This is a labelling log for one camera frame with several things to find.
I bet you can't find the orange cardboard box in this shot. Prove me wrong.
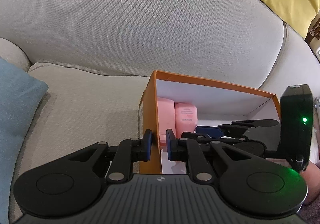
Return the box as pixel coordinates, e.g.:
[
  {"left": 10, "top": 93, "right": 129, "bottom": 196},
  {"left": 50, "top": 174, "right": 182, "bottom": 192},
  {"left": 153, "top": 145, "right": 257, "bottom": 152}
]
[{"left": 139, "top": 71, "right": 280, "bottom": 174}]

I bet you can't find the pink lotion bottle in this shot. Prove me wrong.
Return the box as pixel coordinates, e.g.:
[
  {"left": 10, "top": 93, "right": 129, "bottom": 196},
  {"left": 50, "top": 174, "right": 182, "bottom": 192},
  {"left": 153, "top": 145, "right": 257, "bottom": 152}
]
[{"left": 175, "top": 103, "right": 197, "bottom": 138}]

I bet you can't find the light blue cushion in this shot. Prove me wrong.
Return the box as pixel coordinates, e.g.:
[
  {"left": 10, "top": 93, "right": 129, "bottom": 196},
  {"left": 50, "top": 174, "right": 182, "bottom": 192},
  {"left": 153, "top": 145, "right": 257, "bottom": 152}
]
[{"left": 1, "top": 59, "right": 48, "bottom": 223}]

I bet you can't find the person's right hand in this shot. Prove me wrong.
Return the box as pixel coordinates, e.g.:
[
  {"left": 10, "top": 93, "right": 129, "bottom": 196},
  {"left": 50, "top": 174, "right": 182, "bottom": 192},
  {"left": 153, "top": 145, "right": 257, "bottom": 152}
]
[{"left": 300, "top": 161, "right": 320, "bottom": 205}]

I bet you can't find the pink cylindrical container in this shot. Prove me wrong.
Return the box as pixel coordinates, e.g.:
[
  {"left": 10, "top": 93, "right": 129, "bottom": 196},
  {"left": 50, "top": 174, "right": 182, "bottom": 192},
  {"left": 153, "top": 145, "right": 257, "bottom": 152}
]
[{"left": 157, "top": 97, "right": 176, "bottom": 146}]

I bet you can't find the beige fabric sofa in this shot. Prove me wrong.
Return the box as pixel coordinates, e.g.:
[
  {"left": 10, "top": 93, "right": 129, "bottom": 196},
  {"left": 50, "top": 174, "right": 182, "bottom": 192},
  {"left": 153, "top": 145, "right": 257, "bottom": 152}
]
[{"left": 0, "top": 0, "right": 320, "bottom": 224}]

